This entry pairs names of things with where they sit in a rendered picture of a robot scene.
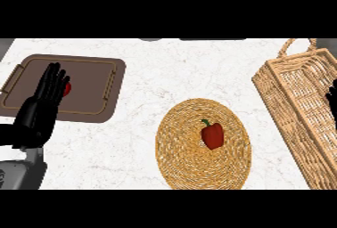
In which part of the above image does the small red round fruit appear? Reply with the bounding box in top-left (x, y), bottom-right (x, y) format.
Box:
top-left (62, 82), bottom-right (72, 98)

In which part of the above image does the red bell pepper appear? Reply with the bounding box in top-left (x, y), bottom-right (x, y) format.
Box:
top-left (199, 118), bottom-right (224, 151)

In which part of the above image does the brown rectangular tray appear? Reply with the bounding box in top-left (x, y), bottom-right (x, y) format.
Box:
top-left (0, 53), bottom-right (127, 124)

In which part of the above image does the tan wicker basket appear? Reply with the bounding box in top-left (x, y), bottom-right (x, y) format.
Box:
top-left (249, 38), bottom-right (337, 191)

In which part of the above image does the round woven straw placemat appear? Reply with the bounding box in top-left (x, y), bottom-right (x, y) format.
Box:
top-left (153, 98), bottom-right (252, 191)

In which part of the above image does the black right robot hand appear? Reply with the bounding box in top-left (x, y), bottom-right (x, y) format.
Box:
top-left (325, 85), bottom-right (337, 130)

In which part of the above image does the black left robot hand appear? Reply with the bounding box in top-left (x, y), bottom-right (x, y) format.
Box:
top-left (0, 61), bottom-right (71, 151)

